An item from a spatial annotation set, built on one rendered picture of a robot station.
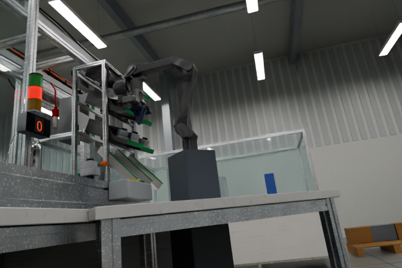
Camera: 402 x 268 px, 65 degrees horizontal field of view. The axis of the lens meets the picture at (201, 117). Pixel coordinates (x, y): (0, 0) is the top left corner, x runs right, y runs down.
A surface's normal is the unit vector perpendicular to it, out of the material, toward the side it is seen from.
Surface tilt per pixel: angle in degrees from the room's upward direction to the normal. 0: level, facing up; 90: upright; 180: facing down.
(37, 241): 90
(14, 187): 90
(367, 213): 90
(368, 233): 90
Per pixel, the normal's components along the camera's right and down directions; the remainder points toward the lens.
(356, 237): -0.21, -0.29
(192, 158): 0.52, -0.33
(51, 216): 0.97, -0.18
